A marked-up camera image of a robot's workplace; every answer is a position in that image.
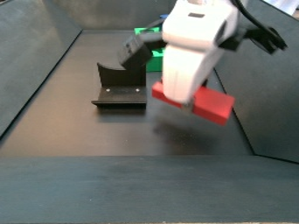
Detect black cable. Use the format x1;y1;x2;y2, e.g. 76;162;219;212
229;0;273;33

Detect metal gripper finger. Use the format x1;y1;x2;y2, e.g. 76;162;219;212
181;100;193;113

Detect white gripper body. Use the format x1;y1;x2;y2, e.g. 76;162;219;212
162;0;239;104

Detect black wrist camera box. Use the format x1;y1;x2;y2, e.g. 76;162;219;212
117;32;165;70

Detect black cable connector bracket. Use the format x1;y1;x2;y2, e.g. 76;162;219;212
219;28;287;54

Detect red double-square block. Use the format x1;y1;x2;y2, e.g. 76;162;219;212
152;81;235;125

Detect green foam shape board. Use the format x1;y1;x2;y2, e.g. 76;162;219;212
134;27;164;73

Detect black curved holder stand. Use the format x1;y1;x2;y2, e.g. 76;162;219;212
90;63;146;108

